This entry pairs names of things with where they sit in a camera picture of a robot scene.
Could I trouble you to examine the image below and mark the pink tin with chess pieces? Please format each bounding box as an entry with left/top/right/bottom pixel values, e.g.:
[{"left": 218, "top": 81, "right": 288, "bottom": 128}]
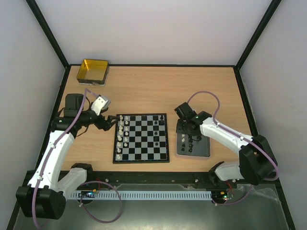
[{"left": 176, "top": 134, "right": 211, "bottom": 159}]

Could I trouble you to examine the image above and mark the black and silver chessboard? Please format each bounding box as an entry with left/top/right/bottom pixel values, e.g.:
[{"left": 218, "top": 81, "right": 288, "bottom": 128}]
[{"left": 113, "top": 113, "right": 170, "bottom": 164}]

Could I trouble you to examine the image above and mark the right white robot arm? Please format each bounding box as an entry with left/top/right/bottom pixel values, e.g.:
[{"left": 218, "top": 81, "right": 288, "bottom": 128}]
[{"left": 175, "top": 102, "right": 277, "bottom": 188}]

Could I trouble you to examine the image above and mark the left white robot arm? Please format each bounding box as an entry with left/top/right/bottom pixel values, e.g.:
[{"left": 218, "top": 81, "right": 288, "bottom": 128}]
[{"left": 16, "top": 93, "right": 118, "bottom": 219}]

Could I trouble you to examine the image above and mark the yellow square tin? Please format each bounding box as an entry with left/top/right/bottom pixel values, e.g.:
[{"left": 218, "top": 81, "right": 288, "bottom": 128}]
[{"left": 76, "top": 59, "right": 109, "bottom": 86}]

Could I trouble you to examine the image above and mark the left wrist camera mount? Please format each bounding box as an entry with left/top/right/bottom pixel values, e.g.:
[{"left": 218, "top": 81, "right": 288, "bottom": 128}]
[{"left": 91, "top": 95, "right": 111, "bottom": 115}]

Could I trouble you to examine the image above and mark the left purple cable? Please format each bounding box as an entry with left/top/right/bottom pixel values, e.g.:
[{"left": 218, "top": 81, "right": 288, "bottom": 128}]
[{"left": 32, "top": 88, "right": 123, "bottom": 227}]

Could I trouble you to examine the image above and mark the purple cable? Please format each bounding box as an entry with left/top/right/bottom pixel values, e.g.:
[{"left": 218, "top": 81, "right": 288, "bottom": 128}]
[
  {"left": 32, "top": 88, "right": 123, "bottom": 227},
  {"left": 187, "top": 91, "right": 280, "bottom": 207}
]

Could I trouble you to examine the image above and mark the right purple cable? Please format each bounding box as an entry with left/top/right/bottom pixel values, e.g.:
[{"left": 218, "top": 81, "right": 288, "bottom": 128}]
[{"left": 187, "top": 91, "right": 280, "bottom": 207}]

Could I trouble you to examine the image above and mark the black aluminium frame rail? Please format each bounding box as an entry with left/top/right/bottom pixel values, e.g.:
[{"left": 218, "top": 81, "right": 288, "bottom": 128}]
[{"left": 24, "top": 169, "right": 279, "bottom": 189}]

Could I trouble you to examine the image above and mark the grey slotted cable duct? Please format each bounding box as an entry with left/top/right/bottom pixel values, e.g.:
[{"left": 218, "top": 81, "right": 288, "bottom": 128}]
[{"left": 68, "top": 191, "right": 212, "bottom": 201}]

